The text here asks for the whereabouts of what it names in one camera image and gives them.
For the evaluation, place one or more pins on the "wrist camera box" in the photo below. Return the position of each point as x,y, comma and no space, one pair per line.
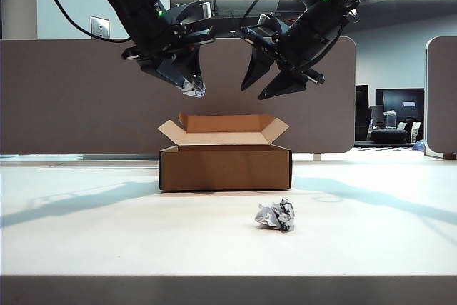
266,28
194,14

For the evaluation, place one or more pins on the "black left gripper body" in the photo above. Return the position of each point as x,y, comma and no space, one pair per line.
153,42

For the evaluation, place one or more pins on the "narrow grey desk divider panel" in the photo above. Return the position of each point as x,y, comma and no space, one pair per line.
442,98

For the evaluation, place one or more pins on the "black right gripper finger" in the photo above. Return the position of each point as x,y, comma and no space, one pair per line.
285,85
258,65

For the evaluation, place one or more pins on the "slim black monitor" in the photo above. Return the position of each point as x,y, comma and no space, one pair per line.
361,112

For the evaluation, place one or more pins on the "brown divider support foot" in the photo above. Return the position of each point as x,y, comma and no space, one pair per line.
449,156

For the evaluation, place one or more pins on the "blue plastic bag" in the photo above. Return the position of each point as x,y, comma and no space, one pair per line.
418,145

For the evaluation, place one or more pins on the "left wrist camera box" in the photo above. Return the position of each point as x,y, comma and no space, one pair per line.
194,14

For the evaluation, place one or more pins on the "large black monitor screen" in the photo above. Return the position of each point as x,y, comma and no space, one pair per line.
400,103

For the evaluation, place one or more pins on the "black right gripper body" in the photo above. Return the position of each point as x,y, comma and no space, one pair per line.
310,37

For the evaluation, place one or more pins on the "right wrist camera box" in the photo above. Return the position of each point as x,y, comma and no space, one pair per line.
266,28

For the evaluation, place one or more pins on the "paper ball with blue marks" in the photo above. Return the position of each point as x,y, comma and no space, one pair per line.
194,91

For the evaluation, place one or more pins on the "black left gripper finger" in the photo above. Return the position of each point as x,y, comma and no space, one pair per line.
195,67
173,73

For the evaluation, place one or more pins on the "paper ball with black marks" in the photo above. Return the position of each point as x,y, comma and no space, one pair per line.
275,215

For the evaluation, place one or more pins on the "wide grey desk divider panel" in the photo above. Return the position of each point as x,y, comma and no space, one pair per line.
71,105

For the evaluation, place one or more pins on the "open brown cardboard box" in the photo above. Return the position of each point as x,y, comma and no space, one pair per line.
221,173

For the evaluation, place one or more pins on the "metal wall switch plate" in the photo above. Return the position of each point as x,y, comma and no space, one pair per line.
98,26

